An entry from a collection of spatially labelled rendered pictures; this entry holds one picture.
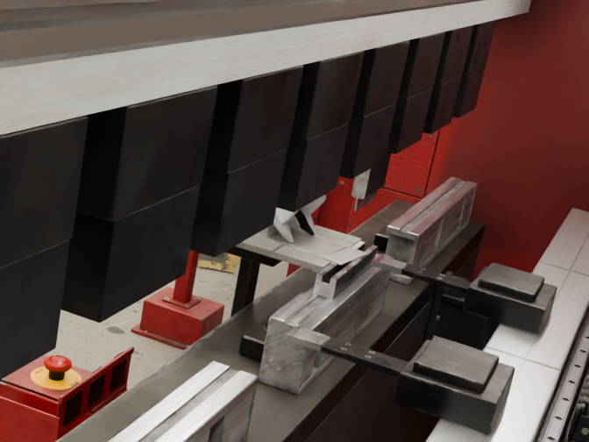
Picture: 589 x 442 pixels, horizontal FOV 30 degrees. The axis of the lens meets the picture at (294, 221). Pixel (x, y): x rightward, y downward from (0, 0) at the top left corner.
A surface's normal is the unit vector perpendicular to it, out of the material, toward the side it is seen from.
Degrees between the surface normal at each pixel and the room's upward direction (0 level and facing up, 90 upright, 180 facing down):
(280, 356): 90
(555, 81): 90
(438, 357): 0
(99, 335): 0
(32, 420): 90
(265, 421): 0
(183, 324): 90
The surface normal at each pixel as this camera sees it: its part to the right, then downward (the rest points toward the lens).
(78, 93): 0.92, 0.27
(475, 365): 0.18, -0.94
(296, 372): -0.36, 0.21
